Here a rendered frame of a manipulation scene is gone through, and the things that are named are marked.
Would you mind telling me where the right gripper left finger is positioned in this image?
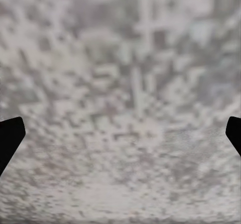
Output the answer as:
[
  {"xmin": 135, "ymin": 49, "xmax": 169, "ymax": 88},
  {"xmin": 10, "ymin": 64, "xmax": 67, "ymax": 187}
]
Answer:
[{"xmin": 0, "ymin": 117, "xmax": 26, "ymax": 176}]

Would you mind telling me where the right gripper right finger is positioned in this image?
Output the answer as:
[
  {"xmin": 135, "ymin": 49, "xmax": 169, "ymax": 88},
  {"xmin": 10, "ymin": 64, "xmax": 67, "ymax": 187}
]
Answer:
[{"xmin": 225, "ymin": 116, "xmax": 241, "ymax": 156}]

